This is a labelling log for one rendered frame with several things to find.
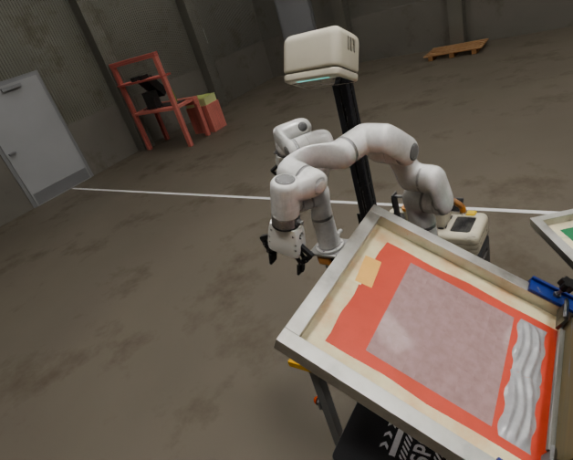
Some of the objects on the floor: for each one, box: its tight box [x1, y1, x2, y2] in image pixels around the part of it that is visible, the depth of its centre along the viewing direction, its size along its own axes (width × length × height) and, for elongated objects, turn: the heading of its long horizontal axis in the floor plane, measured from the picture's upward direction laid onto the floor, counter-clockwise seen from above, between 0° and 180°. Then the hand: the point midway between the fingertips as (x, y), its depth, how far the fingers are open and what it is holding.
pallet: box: [423, 38, 489, 61], centre depth 924 cm, size 121×84×11 cm
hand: (286, 264), depth 122 cm, fingers open, 8 cm apart
